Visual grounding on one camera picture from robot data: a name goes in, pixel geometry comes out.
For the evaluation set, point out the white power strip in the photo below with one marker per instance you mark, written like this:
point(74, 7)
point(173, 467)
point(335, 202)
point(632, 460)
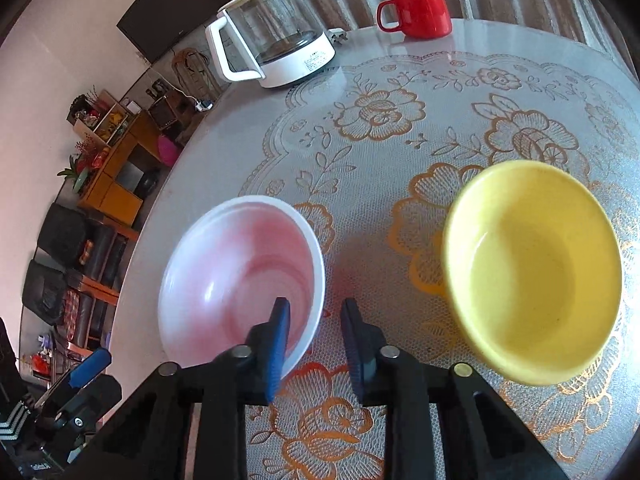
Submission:
point(203, 105)

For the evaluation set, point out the wooden folding chair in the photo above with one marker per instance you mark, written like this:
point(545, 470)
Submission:
point(192, 72)

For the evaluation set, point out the orange wooden cabinet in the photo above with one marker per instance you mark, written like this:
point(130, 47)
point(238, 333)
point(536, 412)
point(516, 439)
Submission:
point(117, 200)

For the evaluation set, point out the white electric glass kettle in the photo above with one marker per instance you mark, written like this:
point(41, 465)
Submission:
point(295, 60)

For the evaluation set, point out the yellow bowl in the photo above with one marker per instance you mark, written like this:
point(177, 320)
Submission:
point(530, 270)

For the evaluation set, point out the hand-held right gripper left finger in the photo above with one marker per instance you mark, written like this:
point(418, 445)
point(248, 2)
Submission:
point(277, 350)

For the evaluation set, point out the red mug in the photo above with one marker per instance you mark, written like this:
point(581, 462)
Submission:
point(425, 15)

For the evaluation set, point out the black sofa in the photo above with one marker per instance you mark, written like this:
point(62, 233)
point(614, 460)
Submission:
point(65, 240)

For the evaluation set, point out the black flat television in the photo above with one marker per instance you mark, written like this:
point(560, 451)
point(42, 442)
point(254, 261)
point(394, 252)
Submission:
point(170, 5)

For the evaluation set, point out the shelf of ornaments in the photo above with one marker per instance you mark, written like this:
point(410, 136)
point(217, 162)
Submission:
point(97, 117)

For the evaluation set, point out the green potted plant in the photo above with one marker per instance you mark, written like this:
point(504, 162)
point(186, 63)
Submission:
point(73, 171)

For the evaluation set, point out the red and white plastic bowl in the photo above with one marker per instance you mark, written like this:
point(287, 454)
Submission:
point(235, 270)

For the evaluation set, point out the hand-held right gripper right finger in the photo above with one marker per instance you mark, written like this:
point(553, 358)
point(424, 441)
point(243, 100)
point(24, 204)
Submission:
point(354, 350)

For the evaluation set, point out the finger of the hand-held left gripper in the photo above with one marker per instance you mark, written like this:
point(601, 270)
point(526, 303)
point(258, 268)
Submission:
point(87, 367)

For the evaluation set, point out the small dark appliance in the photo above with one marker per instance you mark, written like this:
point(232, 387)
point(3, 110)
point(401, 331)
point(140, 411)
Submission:
point(161, 114)

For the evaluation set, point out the white plug adapter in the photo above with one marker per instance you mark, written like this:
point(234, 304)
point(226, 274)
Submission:
point(337, 36)

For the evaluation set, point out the pink plastic item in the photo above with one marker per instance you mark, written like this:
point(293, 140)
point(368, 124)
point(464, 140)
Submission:
point(168, 149)

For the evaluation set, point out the floral lace tablecloth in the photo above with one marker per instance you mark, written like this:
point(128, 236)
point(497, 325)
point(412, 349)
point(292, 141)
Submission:
point(380, 210)

